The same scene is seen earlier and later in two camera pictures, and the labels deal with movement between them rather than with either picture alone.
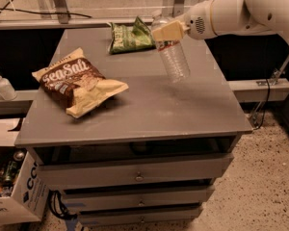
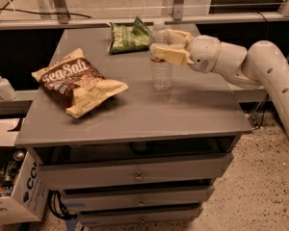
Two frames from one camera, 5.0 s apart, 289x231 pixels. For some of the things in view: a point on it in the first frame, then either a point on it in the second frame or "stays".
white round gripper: (198, 22) to (204, 53)
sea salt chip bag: (76, 84) stays
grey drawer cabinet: (147, 157) stays
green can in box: (11, 169) stays
